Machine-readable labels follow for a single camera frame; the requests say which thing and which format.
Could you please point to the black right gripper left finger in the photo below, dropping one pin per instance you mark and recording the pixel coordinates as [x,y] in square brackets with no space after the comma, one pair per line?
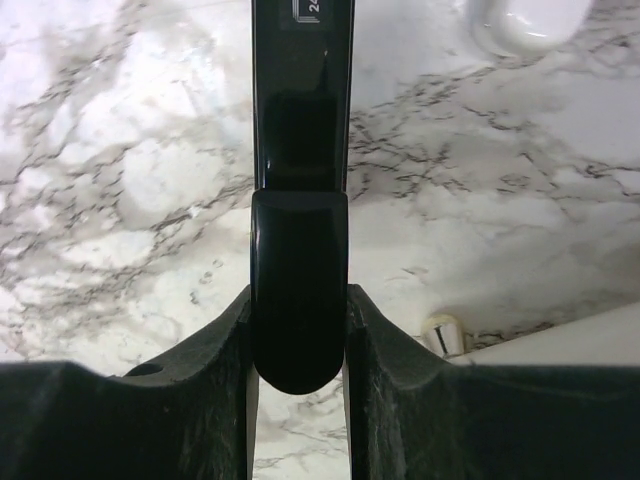
[188,413]

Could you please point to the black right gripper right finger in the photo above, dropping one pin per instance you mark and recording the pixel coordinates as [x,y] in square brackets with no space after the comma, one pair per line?
[413,415]

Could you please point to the white stapler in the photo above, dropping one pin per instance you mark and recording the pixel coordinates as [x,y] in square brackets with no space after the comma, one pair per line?
[525,28]

